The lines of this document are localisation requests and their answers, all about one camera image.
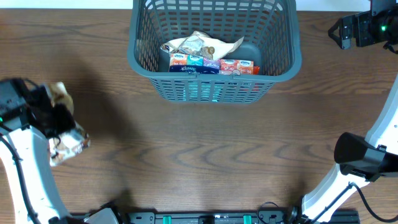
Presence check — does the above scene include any brown labelled snack pouch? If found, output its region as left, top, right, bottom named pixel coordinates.
left=47, top=82, right=91, bottom=167

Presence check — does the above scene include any beige paper pouch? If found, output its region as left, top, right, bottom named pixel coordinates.
left=179, top=31, right=244, bottom=60
left=160, top=37, right=187, bottom=54

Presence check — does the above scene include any orange pasta package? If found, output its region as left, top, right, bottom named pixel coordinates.
left=253, top=66, right=260, bottom=75

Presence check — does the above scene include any grey plastic basket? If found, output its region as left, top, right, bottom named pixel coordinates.
left=127, top=0, right=302, bottom=104

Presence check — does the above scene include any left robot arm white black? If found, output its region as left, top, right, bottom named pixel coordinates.
left=1, top=78, right=123, bottom=224

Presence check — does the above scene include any colourful tissue multipack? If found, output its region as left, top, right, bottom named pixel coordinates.
left=169, top=54, right=256, bottom=75

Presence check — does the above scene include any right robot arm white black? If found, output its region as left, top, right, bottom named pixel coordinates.
left=286, top=0, right=397, bottom=223

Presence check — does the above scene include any mint green wipes packet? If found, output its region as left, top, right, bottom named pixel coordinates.
left=183, top=83, right=223, bottom=102

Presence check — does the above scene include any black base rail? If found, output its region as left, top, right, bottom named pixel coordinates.
left=70, top=210, right=361, bottom=224

